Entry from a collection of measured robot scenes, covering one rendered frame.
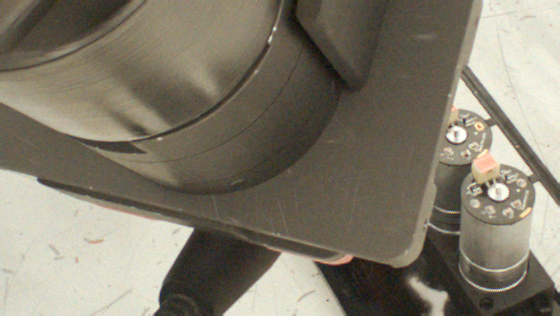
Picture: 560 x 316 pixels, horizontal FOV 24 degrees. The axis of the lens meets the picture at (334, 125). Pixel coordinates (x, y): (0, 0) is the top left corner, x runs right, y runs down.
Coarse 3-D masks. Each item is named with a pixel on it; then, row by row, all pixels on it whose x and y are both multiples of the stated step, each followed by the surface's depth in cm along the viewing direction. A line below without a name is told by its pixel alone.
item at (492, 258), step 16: (464, 224) 45; (480, 224) 44; (512, 224) 44; (528, 224) 45; (464, 240) 46; (480, 240) 45; (496, 240) 45; (512, 240) 45; (528, 240) 46; (464, 256) 47; (480, 256) 46; (496, 256) 46; (512, 256) 46; (528, 256) 47; (464, 272) 47; (480, 272) 47; (496, 272) 46; (512, 272) 47; (480, 288) 47; (496, 288) 47
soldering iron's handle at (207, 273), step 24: (192, 240) 32; (216, 240) 31; (240, 240) 32; (192, 264) 30; (216, 264) 31; (240, 264) 31; (264, 264) 32; (168, 288) 30; (192, 288) 30; (216, 288) 30; (240, 288) 31; (168, 312) 29; (192, 312) 30; (216, 312) 30
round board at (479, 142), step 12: (456, 120) 47; (468, 120) 47; (480, 120) 47; (468, 132) 47; (480, 132) 47; (444, 144) 46; (468, 144) 46; (480, 144) 46; (444, 156) 46; (456, 156) 46; (468, 156) 46; (480, 156) 46
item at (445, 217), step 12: (456, 144) 46; (444, 168) 46; (456, 168) 46; (468, 168) 46; (444, 180) 47; (456, 180) 46; (444, 192) 47; (456, 192) 47; (444, 204) 48; (456, 204) 48; (432, 216) 49; (444, 216) 48; (456, 216) 48; (444, 228) 49; (456, 228) 49
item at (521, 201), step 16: (512, 176) 45; (464, 192) 45; (480, 192) 45; (512, 192) 45; (528, 192) 45; (464, 208) 45; (480, 208) 45; (496, 208) 44; (512, 208) 44; (528, 208) 44; (496, 224) 44
